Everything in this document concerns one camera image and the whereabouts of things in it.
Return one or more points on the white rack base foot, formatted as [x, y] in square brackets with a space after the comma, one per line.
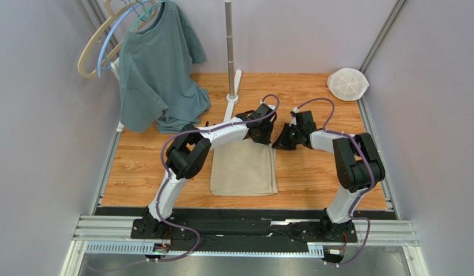
[232, 98]

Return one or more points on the green plastic hanger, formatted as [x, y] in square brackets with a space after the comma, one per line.
[146, 16]

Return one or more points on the blue plastic hanger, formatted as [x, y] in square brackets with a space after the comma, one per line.
[106, 42]

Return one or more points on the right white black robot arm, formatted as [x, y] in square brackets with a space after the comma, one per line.
[358, 165]

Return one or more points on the metal garment rack pole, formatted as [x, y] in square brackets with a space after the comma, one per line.
[229, 38]

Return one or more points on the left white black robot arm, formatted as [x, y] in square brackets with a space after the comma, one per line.
[184, 155]

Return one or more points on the beige cloth napkin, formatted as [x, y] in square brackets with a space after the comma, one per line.
[243, 168]

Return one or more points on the beige wooden hanger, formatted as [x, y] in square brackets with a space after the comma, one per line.
[91, 49]

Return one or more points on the aluminium frame rail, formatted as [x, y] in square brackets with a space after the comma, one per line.
[111, 235]

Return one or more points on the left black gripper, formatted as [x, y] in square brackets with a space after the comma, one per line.
[266, 140]

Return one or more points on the white plastic mesh basket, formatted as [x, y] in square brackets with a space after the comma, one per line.
[347, 84]

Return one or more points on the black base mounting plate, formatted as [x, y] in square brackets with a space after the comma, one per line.
[247, 230]

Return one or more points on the teal green t-shirt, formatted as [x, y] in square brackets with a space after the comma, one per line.
[156, 87]

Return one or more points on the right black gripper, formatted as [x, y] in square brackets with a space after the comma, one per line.
[289, 137]

